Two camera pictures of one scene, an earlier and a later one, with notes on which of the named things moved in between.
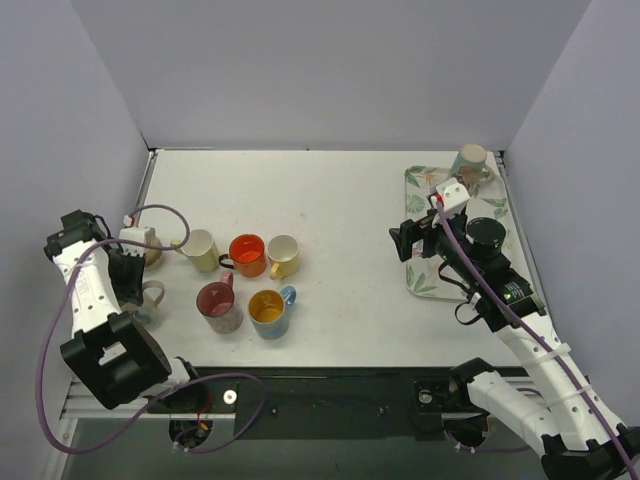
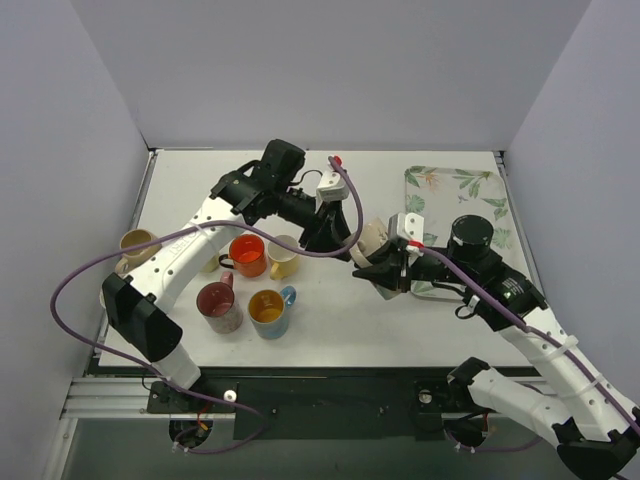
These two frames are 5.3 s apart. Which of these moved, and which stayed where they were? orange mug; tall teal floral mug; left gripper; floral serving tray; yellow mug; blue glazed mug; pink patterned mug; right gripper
Moved: tall teal floral mug; left gripper; right gripper
Stayed: orange mug; blue glazed mug; pink patterned mug; floral serving tray; yellow mug
